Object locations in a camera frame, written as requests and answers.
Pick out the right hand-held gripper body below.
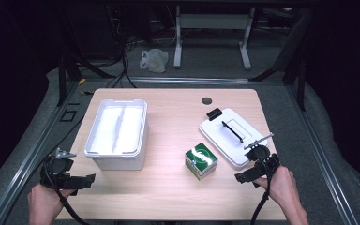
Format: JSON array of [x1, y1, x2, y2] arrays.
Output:
[[243, 132, 281, 178]]

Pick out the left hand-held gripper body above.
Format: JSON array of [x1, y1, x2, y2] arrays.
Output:
[[40, 147, 78, 196]]

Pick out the white plastic storage box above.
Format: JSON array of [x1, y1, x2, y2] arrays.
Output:
[[83, 98, 149, 172]]

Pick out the green cardboard box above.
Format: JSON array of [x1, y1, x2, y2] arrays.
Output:
[[185, 142, 218, 182]]

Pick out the person's right hand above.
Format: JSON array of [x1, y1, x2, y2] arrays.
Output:
[[255, 165, 296, 208]]

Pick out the person's left hand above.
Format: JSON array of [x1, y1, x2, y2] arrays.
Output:
[[27, 183, 76, 225]]

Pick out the white plastic bag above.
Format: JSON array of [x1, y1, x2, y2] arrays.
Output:
[[139, 48, 170, 74]]

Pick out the white metal stand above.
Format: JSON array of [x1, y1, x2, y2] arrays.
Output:
[[172, 5, 257, 71]]

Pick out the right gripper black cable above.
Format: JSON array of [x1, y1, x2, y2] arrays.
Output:
[[250, 156, 275, 225]]

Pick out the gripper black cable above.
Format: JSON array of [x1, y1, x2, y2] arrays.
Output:
[[250, 156, 275, 225], [41, 160, 92, 225]]

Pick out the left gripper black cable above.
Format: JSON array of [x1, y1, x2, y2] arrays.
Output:
[[41, 160, 92, 225]]

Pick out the thin black floor cable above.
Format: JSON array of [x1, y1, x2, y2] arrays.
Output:
[[40, 115, 86, 163]]

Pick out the aluminium floor rail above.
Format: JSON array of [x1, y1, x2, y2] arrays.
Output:
[[0, 81, 79, 225], [285, 83, 360, 225], [118, 76, 251, 85]]

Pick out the white lid with black handle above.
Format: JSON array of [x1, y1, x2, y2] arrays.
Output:
[[199, 107, 270, 168]]

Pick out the black stand frame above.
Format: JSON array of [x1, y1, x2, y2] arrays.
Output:
[[57, 52, 116, 107], [249, 8, 313, 111]]

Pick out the yellow plug cable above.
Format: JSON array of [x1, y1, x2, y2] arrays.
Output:
[[78, 78, 94, 96]]

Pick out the bundle of black floor cables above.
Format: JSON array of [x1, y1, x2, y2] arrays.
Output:
[[106, 37, 139, 89]]

